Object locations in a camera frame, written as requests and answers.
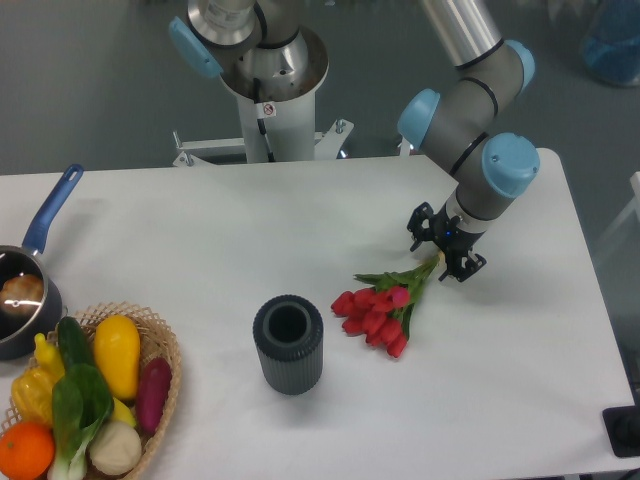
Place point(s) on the yellow bell pepper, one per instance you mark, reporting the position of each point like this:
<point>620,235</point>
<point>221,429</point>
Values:
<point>32,396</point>

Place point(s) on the blue translucent container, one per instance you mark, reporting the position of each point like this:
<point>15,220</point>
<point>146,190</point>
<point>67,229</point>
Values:
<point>610,47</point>

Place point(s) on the beige garlic bulb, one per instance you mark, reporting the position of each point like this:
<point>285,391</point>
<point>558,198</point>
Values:
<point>116,449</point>

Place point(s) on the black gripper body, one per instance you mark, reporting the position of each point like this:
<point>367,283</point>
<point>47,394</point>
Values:
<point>455,231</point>

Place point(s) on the black device at edge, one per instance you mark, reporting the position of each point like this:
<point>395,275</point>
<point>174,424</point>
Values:
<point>622,426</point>

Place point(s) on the small yellow pepper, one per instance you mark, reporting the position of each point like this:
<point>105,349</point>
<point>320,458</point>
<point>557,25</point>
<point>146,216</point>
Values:
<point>48,357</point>

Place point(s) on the purple eggplant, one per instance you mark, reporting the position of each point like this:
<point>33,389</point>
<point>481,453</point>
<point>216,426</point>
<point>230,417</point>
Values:
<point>152,394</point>

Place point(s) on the red tulip bouquet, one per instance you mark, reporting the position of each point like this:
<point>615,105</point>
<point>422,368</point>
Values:
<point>382,309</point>

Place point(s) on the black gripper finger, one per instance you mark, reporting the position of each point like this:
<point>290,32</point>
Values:
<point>462,265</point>
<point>419,225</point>

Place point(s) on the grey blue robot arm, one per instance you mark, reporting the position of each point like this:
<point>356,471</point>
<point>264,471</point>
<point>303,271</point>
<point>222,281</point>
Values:
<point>450,129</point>

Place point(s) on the dark grey ribbed vase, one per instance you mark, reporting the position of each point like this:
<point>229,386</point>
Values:
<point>288,333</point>

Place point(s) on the green cucumber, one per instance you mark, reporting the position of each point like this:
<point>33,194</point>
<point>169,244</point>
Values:
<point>73,344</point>

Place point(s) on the brown bread bun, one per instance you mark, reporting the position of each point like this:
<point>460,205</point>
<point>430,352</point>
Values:
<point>22,295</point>

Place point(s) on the blue handled saucepan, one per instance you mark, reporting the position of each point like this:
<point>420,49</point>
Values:
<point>17,333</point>

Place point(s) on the white furniture frame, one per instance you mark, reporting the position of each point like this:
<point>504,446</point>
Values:
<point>621,227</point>

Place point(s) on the yellow squash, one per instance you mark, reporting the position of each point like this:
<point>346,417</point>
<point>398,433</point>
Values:
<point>117,348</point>

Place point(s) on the yellow banana piece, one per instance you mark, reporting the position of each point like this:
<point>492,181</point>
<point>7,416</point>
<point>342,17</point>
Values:
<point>121,412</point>

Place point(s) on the green bok choy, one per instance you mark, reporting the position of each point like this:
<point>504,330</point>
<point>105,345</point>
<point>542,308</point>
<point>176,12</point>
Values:
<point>81,403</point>

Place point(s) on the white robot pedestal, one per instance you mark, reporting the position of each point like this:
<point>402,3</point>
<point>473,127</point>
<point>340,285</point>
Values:
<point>275,91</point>

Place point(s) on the orange fruit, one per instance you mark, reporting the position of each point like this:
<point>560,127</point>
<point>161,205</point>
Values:
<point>27,450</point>

